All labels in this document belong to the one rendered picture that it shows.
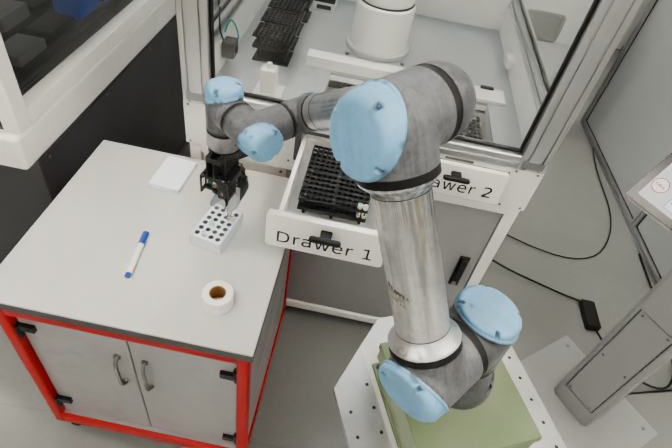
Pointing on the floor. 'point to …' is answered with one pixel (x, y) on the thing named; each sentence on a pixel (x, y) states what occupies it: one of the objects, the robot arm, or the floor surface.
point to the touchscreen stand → (606, 376)
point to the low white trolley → (146, 304)
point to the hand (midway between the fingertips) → (230, 203)
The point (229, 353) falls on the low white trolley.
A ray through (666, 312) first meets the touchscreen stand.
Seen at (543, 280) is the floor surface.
